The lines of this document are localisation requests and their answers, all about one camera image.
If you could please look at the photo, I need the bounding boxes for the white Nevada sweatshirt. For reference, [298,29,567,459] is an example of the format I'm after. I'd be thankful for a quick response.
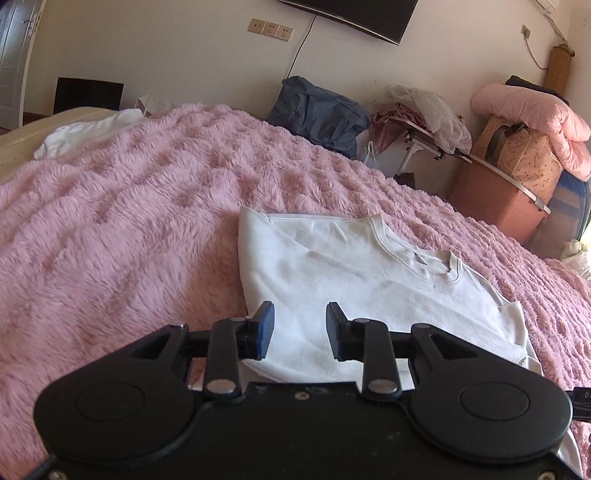
[236,206,584,476]

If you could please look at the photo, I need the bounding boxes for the pink clothes on table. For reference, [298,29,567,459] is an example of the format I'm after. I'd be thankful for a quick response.
[369,102,416,154]

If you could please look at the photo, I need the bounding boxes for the white plush toy pile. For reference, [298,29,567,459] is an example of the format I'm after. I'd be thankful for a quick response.
[560,240,591,281]

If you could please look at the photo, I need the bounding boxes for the pink fluffy blanket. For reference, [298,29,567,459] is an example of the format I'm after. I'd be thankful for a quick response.
[1,104,590,479]

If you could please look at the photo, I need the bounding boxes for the blue translucent storage bin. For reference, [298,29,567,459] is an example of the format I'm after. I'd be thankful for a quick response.
[526,171,590,259]

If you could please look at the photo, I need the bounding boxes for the brown plastic storage box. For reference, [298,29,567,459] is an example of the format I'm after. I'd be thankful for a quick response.
[449,159,551,245]

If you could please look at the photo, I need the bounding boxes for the small folding table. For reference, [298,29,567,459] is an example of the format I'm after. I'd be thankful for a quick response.
[388,116,478,175]

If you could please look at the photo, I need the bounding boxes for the white plastic bag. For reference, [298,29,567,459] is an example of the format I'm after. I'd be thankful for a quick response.
[386,85,473,154]

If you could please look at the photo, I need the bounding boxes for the dark blue bag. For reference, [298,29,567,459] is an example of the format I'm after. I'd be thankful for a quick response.
[266,76,370,159]

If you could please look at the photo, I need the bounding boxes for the patterned beige storage bag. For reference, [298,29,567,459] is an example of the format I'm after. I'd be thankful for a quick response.
[471,116,564,204]

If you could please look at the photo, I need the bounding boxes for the white cloth on bed edge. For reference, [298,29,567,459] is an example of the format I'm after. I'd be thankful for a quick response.
[33,109,148,160]

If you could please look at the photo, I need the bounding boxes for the pink folded quilt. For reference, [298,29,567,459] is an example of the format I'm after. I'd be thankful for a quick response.
[471,83,590,182]

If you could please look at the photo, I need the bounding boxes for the rolled bamboo mat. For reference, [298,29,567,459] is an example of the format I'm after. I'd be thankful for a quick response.
[543,43,575,95]

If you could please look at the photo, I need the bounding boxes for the white door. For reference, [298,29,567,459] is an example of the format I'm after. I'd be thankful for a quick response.
[0,0,46,130]

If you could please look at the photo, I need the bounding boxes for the black box by wall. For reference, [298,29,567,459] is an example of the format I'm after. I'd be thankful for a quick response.
[53,77,124,114]

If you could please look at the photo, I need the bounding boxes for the wall socket panel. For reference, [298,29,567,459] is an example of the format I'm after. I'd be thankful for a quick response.
[247,18,294,42]

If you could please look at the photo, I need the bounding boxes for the black wall television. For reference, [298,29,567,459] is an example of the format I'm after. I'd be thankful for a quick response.
[280,0,418,45]

